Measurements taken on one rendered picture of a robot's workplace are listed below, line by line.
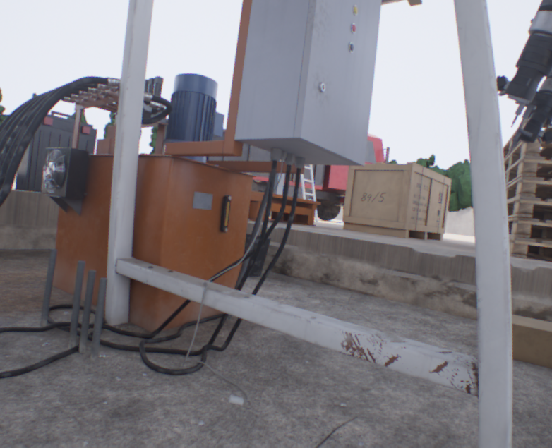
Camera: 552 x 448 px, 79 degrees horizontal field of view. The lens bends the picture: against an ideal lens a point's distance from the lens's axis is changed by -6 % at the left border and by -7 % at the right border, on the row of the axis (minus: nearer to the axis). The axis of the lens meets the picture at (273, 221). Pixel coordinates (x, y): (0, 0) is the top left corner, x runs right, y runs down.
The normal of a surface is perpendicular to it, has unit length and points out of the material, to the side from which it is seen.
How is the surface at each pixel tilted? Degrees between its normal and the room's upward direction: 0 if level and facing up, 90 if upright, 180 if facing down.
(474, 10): 93
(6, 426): 0
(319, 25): 90
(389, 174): 90
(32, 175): 90
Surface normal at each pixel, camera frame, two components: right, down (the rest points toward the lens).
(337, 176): 0.34, 0.07
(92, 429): 0.12, -0.99
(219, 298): -0.57, -0.04
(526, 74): -0.80, 0.22
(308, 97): 0.79, 0.11
